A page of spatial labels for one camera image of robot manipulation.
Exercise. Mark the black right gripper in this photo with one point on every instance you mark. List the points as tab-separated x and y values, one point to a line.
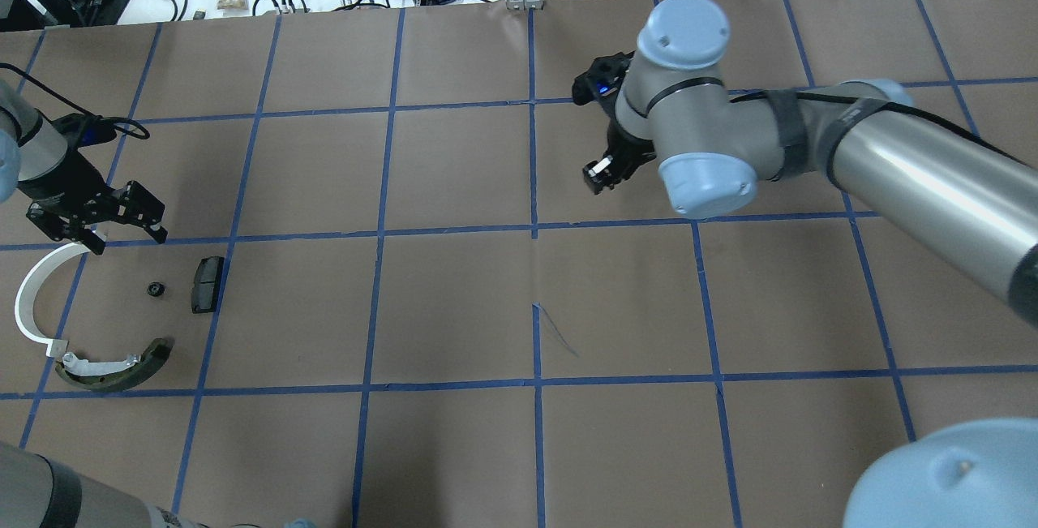
625	146

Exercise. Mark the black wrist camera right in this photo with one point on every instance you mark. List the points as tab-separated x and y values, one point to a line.
602	80

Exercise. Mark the black box on desk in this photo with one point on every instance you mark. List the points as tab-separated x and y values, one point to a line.
22	16

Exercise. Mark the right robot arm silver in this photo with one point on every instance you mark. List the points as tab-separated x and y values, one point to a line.
966	200

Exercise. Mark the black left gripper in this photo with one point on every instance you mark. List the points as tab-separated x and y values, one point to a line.
66	178

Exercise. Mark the small black bearing gear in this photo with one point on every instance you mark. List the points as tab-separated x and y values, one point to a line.
155	289

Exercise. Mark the black brake pad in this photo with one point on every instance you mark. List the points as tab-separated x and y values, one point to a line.
206	288

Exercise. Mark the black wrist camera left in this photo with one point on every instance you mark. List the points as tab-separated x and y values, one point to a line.
82	130

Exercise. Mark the green curved brake shoe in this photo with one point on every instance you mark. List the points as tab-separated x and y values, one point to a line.
113	377

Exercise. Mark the white curved plastic bracket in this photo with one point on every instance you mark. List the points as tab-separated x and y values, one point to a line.
26	297

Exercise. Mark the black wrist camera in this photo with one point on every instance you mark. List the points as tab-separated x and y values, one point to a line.
602	80
82	130

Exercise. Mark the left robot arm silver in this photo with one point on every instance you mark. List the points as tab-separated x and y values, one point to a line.
31	146

